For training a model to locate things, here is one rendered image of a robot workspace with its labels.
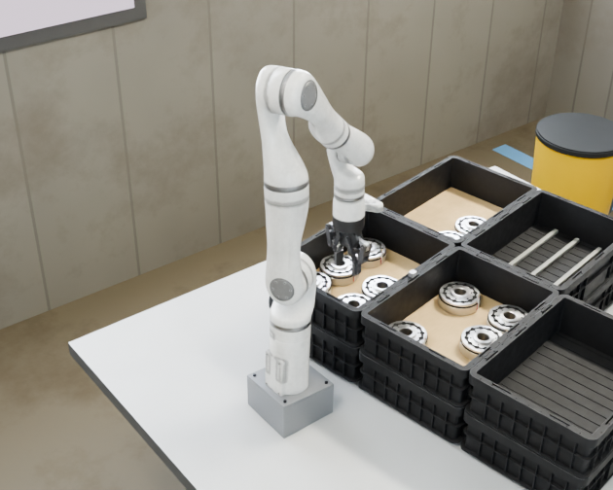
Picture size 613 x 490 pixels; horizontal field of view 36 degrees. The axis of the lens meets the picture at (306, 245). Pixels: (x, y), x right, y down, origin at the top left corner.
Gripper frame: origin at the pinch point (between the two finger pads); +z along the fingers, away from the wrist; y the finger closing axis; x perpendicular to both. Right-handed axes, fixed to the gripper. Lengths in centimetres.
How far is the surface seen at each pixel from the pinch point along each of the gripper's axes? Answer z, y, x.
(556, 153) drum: 42, -50, 158
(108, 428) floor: 95, -84, -29
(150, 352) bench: 26, -32, -38
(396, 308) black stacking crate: 9.1, 11.9, 5.3
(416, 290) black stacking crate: 7.8, 11.0, 13.2
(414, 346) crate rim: 4.9, 28.2, -6.0
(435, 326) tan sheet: 14.2, 18.4, 12.4
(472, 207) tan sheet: 14, -13, 62
